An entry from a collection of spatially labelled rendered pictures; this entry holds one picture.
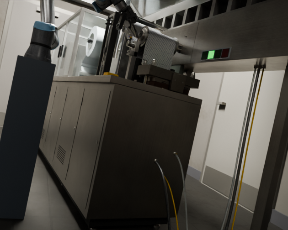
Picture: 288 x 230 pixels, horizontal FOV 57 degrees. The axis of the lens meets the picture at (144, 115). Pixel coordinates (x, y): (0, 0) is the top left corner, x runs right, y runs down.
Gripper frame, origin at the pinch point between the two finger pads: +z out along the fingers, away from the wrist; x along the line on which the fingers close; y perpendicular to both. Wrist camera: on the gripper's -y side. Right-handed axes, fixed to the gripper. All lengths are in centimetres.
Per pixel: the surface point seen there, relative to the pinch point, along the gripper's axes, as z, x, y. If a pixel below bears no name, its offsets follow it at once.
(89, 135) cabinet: 28, -12, -68
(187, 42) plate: 23.7, -8.5, 29.0
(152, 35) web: 4.2, -7.7, 7.3
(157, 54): 16.8, -7.8, 3.2
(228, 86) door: 126, 68, 109
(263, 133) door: 149, 2, 67
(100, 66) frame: 8.0, 39.7, -20.7
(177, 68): 36.4, -3.1, 14.6
